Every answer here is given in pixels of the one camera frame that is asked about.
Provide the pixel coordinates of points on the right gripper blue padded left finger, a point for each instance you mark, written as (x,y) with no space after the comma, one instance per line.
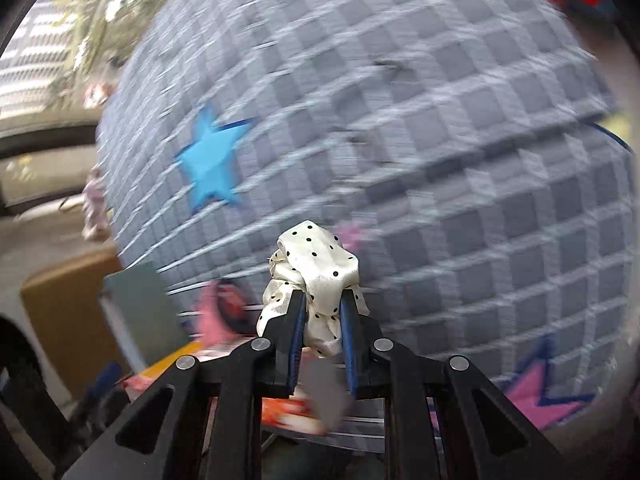
(286,333)

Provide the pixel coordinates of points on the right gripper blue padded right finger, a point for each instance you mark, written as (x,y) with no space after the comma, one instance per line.
(364,376)

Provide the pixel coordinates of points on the white polka dot scrunchie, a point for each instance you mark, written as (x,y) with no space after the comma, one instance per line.
(311,260)

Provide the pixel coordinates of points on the pink black fuzzy sock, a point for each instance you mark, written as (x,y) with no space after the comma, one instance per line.
(222,314)

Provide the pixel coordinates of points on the floral printed packet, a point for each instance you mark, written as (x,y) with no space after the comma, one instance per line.
(319,404)

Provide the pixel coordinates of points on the grey open storage box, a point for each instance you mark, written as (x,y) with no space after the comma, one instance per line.
(142,319)

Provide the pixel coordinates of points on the brown wooden cabinet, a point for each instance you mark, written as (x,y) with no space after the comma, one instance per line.
(62,303)

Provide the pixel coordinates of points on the lilac hanging towel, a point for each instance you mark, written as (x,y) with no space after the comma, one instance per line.
(93,207)

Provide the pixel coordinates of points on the checkered star tablecloth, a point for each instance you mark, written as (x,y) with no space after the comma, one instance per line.
(454,146)

